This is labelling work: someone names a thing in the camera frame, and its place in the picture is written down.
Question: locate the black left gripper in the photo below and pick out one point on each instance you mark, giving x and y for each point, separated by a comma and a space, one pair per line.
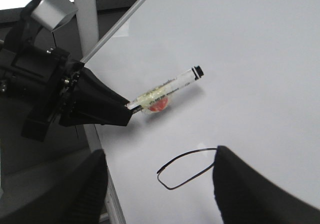
42, 79

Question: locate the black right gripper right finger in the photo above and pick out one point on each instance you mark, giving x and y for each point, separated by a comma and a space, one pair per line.
244, 196

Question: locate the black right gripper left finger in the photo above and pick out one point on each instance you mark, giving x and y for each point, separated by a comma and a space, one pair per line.
77, 199

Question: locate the white black whiteboard marker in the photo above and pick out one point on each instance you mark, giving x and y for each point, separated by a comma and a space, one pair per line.
147, 99

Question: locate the red round magnet taped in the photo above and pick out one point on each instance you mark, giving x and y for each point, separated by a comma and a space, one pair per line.
160, 105

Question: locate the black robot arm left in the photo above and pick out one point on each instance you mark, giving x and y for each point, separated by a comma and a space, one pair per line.
23, 35

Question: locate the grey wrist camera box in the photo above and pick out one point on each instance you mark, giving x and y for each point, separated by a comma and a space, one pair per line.
53, 14

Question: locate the grey metal frame post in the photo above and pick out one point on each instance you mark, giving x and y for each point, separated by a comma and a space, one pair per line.
87, 26

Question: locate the white whiteboard with aluminium frame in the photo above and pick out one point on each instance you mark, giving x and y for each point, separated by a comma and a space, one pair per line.
259, 96

